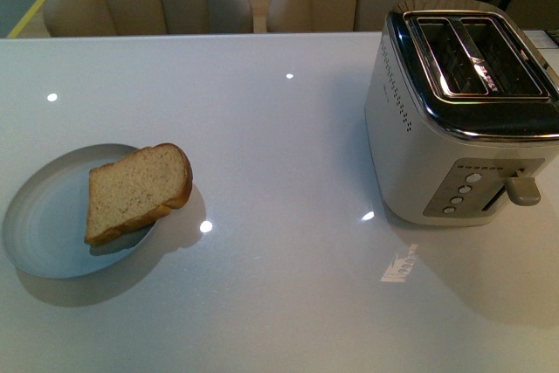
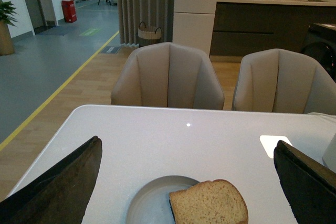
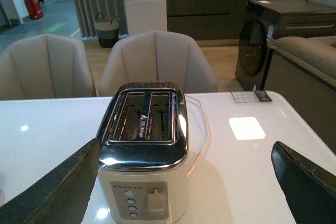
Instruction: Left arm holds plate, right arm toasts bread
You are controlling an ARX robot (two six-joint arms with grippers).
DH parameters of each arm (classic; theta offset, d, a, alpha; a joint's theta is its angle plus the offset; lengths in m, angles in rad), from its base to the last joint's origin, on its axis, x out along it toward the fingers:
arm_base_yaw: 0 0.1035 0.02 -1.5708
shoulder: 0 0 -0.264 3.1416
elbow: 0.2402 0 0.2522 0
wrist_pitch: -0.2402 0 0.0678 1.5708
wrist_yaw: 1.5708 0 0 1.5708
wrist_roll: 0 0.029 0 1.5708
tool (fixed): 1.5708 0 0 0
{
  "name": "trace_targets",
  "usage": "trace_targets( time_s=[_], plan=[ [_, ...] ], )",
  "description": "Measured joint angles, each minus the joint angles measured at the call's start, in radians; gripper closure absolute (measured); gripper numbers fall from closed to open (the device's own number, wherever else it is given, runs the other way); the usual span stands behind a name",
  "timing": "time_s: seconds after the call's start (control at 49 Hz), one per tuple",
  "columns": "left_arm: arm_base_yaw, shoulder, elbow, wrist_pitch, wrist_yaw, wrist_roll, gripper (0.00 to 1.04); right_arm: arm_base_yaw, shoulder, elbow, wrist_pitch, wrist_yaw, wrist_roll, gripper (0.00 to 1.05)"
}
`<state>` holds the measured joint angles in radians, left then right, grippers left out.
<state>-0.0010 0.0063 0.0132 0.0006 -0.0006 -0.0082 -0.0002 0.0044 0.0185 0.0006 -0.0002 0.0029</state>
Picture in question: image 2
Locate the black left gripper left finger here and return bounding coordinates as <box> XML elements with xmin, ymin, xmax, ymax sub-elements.
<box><xmin>1</xmin><ymin>136</ymin><xmax>102</xmax><ymax>223</ymax></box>

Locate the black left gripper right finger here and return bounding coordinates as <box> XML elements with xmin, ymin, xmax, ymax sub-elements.
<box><xmin>274</xmin><ymin>140</ymin><xmax>335</xmax><ymax>223</ymax></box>

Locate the grey round plate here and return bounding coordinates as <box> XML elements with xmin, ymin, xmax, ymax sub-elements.
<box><xmin>125</xmin><ymin>175</ymin><xmax>198</xmax><ymax>223</ymax></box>

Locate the brown bread slice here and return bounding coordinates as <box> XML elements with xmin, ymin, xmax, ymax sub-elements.
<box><xmin>169</xmin><ymin>179</ymin><xmax>249</xmax><ymax>223</ymax></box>

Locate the beige right chair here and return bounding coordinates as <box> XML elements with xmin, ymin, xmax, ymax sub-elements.
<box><xmin>232</xmin><ymin>49</ymin><xmax>335</xmax><ymax>115</ymax></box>

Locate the beige chair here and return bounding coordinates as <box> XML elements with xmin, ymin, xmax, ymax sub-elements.
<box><xmin>111</xmin><ymin>42</ymin><xmax>225</xmax><ymax>110</ymax></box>
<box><xmin>232</xmin><ymin>49</ymin><xmax>335</xmax><ymax>115</ymax></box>

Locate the beige left chair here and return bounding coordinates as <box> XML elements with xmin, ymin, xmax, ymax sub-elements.
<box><xmin>111</xmin><ymin>42</ymin><xmax>225</xmax><ymax>110</ymax></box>

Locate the dark kitchen counter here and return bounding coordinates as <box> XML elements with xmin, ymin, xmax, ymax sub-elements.
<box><xmin>210</xmin><ymin>2</ymin><xmax>335</xmax><ymax>56</ymax></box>

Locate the red bin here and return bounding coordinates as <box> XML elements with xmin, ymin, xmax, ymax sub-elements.
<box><xmin>61</xmin><ymin>0</ymin><xmax>77</xmax><ymax>23</ymax></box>

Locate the potted green plant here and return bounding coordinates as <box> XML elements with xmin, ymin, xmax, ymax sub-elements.
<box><xmin>1</xmin><ymin>0</ymin><xmax>17</xmax><ymax>56</ymax></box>

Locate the beige curtain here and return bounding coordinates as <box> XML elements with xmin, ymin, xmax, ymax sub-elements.
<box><xmin>118</xmin><ymin>0</ymin><xmax>174</xmax><ymax>45</ymax></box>

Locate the white tall cabinet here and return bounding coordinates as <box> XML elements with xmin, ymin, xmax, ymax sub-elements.
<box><xmin>172</xmin><ymin>0</ymin><xmax>217</xmax><ymax>55</ymax></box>

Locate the woven basket with handles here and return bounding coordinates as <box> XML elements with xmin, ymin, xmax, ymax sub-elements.
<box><xmin>138</xmin><ymin>22</ymin><xmax>162</xmax><ymax>47</ymax></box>

